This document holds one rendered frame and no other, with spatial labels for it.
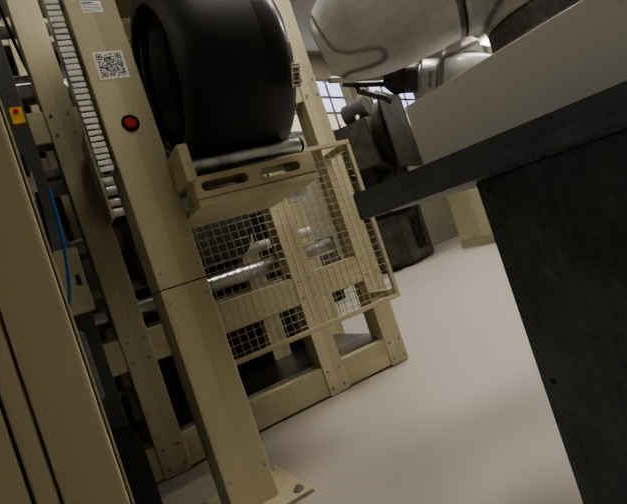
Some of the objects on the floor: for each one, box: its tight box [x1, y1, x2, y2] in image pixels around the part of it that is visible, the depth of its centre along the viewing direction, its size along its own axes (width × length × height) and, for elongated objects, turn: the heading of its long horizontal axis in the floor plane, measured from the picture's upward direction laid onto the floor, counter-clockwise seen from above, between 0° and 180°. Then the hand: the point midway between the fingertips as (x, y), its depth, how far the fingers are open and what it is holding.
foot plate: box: [200, 464, 314, 504], centre depth 135 cm, size 27×27×2 cm
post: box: [60, 0, 279, 504], centre depth 135 cm, size 13×13×250 cm
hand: (342, 79), depth 133 cm, fingers closed
